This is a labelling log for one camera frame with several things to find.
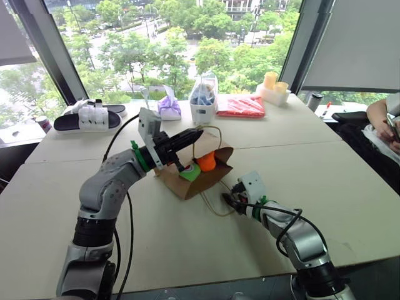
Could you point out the seated person's body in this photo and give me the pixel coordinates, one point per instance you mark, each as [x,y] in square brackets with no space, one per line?
[379,109]

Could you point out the clear bag with blue items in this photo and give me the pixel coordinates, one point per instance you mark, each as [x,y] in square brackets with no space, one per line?
[203,90]

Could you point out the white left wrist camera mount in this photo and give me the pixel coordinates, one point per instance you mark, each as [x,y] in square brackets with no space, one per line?
[147,125]

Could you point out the purple tissue pack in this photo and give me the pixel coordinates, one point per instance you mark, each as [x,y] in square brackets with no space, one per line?
[169,107]

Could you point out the orange plush toy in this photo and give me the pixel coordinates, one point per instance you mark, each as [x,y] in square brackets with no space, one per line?
[207,162]

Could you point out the tall yellow plastic cup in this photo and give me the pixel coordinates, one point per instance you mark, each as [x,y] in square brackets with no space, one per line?
[270,79]

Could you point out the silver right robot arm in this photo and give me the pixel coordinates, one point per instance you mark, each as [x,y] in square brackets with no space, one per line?
[303,240]

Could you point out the brown paper bag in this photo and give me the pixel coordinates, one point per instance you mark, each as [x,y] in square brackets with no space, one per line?
[193,187]

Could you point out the green plush toy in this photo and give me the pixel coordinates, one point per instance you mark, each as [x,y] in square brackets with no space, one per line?
[191,172]

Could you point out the dark smartphone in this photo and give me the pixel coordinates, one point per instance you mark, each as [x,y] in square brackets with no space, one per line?
[393,123]

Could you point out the person's bare hand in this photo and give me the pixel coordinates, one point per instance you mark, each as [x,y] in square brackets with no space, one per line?
[383,132]

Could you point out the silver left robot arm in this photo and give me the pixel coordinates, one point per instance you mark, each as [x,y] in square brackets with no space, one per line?
[103,184]

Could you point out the grey roller blind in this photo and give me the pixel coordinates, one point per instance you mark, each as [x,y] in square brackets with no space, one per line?
[356,43]
[12,34]

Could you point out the black and white slipper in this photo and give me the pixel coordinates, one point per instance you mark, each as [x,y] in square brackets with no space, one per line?
[89,122]
[116,108]

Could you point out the red and white can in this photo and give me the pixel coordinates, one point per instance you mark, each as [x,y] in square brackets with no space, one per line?
[43,124]

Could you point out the white plastic basket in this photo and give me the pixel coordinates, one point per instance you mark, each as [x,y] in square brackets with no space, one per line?
[203,113]

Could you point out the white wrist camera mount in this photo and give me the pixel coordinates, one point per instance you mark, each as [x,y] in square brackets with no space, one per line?
[252,187]
[147,125]

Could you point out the black chair armrest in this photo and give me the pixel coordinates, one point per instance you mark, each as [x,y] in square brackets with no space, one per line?
[347,117]

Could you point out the white plastic tray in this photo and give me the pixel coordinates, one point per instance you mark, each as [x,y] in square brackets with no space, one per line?
[272,96]

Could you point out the white plastic stick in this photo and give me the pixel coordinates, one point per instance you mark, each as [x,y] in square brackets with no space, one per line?
[145,95]

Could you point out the short yellow plastic cup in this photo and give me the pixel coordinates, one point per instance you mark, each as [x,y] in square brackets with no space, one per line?
[281,87]

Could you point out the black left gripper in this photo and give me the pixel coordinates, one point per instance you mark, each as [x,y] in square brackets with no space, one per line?
[165,148]

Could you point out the grey tumbler with black lid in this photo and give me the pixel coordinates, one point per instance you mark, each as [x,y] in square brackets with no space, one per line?
[314,101]

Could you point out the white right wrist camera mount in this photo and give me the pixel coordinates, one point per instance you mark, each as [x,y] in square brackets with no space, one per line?
[252,187]

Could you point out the red capped marker pen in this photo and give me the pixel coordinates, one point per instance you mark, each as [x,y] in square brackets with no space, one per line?
[326,110]

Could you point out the dark window mullion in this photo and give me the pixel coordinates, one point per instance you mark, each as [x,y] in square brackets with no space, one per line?
[307,40]
[53,50]

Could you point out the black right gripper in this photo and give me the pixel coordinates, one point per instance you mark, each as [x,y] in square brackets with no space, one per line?
[242,194]

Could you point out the red flat packet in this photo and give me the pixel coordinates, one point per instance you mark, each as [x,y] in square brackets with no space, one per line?
[241,107]

